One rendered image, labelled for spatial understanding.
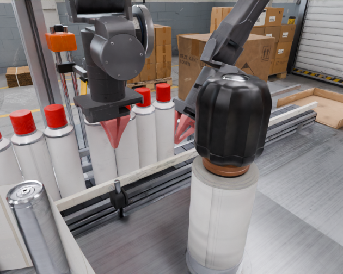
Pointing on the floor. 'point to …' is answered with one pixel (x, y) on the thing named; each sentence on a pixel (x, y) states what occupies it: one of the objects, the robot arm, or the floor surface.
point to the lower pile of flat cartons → (18, 76)
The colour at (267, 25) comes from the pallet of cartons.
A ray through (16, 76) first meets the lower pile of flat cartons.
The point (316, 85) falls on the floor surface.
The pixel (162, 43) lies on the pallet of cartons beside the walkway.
